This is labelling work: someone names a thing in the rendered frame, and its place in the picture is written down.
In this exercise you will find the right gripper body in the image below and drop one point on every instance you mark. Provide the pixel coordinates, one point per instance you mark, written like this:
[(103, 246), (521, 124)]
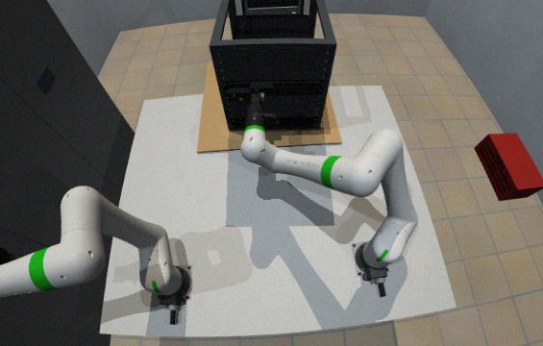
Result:
[(257, 116)]

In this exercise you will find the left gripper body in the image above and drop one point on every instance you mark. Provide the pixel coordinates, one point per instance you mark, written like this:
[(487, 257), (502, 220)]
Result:
[(5, 256)]

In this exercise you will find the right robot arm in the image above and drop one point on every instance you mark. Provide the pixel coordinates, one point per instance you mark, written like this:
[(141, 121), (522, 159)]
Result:
[(382, 153)]

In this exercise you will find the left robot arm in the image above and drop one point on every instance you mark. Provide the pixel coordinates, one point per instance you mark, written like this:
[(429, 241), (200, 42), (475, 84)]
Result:
[(80, 257)]

